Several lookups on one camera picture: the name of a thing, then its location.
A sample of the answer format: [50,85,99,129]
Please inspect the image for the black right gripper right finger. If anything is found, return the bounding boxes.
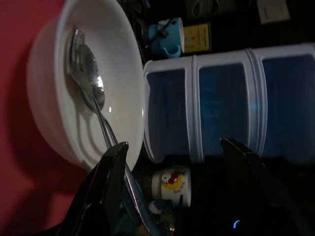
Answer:
[220,137,315,236]

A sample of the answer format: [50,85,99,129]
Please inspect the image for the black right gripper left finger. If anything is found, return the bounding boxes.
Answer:
[61,141,130,236]

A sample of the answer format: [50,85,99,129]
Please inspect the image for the steel spoon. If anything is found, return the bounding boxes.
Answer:
[79,43,158,236]

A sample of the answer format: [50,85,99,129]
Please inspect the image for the pink plate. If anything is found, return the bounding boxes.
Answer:
[0,0,104,229]

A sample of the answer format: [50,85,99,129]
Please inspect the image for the white ceramic bowl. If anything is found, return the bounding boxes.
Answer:
[26,0,146,173]

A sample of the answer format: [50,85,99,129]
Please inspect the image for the steel fork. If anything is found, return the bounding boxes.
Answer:
[66,27,119,149]

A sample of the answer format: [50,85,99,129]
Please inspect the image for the white cartoon cat mug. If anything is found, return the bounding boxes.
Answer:
[151,166,192,207]

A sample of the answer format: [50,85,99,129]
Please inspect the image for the white tiered container blue windows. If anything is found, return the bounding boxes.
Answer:
[142,42,315,164]

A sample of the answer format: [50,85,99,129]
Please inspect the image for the yellow tin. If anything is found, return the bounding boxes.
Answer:
[183,22,212,53]

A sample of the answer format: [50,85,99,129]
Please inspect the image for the light blue cup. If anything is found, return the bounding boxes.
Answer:
[147,17,185,58]

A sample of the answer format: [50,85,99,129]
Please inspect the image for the thin black cable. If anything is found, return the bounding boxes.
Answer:
[144,19,178,49]

